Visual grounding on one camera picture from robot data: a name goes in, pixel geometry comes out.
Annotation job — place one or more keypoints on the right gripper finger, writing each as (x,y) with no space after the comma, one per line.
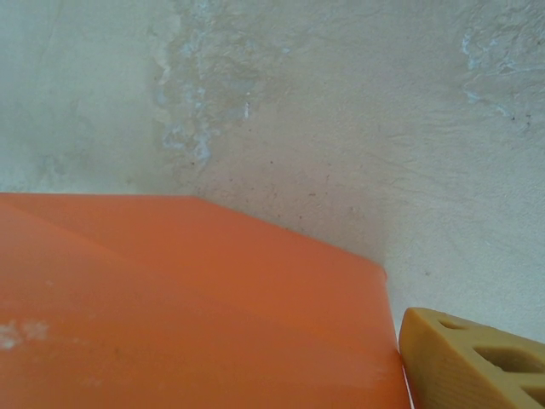
(468,370)

